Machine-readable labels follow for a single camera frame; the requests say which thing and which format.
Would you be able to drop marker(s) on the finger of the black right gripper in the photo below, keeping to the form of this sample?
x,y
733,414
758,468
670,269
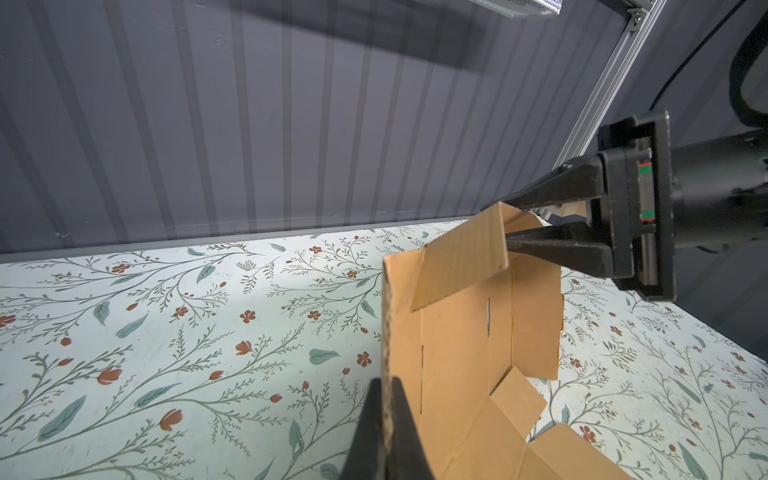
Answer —
x,y
579,179
575,245

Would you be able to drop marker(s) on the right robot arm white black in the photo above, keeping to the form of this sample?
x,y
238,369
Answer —
x,y
719,192

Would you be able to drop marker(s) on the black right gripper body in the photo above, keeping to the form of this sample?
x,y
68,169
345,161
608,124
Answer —
x,y
636,209

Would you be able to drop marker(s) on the brown cardboard paper box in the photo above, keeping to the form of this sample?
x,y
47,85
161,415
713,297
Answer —
x,y
467,326

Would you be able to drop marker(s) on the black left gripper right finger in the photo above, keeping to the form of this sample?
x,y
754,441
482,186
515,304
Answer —
x,y
407,459

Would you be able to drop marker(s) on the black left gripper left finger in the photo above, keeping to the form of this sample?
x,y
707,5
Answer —
x,y
365,460

